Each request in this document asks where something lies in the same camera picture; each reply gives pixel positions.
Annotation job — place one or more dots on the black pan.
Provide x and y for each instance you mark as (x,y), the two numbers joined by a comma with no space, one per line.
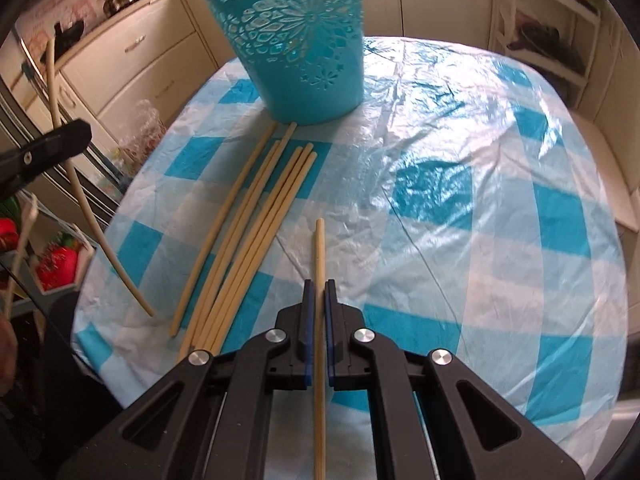
(69,37)

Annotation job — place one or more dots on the cream cupboard doors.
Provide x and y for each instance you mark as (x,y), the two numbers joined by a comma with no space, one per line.
(430,0)

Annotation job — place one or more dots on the white plastic strip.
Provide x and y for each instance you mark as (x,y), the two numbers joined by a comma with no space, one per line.
(27,225)

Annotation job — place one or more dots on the black chair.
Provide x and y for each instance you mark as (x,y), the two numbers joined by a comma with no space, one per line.
(65,370)

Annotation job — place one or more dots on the red plastic container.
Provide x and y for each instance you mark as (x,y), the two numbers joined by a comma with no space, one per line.
(57,266)

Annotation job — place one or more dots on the white shelf rack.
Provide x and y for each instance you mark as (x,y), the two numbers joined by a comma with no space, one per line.
(505,20)

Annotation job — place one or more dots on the cream drawer cabinet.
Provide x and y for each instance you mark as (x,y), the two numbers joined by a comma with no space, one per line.
(145,60)

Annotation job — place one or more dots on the stainless steel appliance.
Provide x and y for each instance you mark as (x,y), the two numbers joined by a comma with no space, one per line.
(45,195)

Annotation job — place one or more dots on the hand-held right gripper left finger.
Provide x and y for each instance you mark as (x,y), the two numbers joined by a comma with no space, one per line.
(308,332)

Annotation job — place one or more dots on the teal perforated plastic basket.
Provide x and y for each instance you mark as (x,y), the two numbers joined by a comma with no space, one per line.
(295,50)

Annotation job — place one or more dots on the blue white checkered tablecloth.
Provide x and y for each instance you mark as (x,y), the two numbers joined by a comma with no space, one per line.
(475,240)

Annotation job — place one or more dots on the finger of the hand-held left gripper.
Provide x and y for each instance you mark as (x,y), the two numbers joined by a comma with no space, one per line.
(45,147)

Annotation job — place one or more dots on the dark pot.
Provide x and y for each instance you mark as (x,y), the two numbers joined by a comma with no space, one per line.
(542,42)

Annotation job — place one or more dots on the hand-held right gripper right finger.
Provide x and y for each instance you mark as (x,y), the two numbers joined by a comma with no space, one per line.
(330,332)

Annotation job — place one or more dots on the row of wooden chopsticks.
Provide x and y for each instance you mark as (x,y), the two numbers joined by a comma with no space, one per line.
(260,232)

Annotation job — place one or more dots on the clear plastic bag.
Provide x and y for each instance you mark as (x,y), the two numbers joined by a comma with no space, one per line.
(145,132)

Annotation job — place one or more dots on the long wooden chopstick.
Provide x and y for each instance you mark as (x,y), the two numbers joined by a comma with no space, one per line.
(90,210)
(319,250)

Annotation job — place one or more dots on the wooden bench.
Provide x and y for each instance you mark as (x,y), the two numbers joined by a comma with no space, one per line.
(607,170)

